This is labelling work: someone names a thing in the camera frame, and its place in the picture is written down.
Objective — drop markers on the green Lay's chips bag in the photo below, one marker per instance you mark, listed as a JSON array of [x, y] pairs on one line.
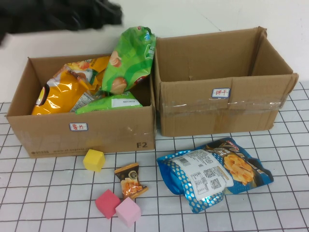
[[130, 62]]

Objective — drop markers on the small brown snack packet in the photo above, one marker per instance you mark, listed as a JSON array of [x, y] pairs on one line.
[[130, 183]]

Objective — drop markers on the blue shrimp chips bag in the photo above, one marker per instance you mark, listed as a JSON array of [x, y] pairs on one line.
[[200, 174]]

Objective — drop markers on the pink foam cube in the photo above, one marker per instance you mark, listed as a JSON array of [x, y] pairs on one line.
[[128, 212]]

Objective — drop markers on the red foam cube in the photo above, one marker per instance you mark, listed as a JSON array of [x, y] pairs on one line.
[[106, 204]]

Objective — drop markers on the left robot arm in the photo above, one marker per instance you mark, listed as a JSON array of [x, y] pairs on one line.
[[60, 14]]

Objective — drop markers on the small green snack bag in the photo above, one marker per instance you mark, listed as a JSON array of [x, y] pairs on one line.
[[101, 104]]

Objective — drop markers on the taped cardboard box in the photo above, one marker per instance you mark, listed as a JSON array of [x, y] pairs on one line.
[[193, 116]]

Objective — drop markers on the cardboard box with F2 print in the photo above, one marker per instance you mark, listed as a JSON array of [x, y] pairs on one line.
[[108, 130]]

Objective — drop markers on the white label with red writing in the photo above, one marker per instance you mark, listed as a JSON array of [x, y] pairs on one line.
[[220, 93], [78, 126]]

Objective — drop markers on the yellow foam cube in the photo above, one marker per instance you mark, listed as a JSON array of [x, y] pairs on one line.
[[93, 160]]

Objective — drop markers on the yellow chips bag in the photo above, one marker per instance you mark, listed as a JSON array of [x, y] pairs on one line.
[[60, 96]]

